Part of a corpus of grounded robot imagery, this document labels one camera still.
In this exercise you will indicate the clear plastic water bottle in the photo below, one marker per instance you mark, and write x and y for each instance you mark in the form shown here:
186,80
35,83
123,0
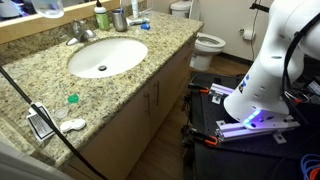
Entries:
49,8

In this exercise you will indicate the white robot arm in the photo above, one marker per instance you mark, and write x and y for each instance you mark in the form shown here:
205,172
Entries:
256,102

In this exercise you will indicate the green soap dispenser bottle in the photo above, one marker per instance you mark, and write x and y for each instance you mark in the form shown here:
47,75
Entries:
101,16

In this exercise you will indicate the orange black clamp rear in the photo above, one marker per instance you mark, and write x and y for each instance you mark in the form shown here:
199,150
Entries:
201,89

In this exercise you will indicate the orange black clamp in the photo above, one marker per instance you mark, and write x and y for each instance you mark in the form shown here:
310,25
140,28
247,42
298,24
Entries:
206,139
201,89

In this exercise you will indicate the white oval sink basin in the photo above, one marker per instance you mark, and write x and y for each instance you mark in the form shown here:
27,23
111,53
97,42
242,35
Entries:
107,58

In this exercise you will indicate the white toilet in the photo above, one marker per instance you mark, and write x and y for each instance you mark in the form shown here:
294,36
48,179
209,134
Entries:
206,46

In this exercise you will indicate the blue round cap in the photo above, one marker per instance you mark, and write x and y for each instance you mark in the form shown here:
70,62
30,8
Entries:
145,26

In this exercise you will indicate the white toothpaste tube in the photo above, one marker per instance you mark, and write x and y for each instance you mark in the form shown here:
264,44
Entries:
138,21

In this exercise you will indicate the wooden vanity cabinet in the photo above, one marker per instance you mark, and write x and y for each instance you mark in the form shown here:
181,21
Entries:
124,111

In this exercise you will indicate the stainless steel cup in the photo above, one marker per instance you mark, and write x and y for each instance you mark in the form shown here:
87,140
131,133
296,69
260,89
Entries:
119,20

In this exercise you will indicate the green contact lens cap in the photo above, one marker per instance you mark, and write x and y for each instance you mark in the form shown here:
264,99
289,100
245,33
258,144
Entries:
74,98

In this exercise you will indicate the white contact lens case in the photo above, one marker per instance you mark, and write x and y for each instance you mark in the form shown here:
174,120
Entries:
74,124

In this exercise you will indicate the chrome faucet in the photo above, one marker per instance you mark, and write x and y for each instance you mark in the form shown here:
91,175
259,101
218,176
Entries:
79,33

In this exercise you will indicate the clear round lid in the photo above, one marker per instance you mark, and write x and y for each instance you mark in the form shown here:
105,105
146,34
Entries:
61,113

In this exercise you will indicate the toilet paper roll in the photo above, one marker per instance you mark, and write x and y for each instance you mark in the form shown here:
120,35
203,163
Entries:
247,34

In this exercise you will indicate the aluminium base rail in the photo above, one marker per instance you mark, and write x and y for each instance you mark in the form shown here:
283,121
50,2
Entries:
235,131

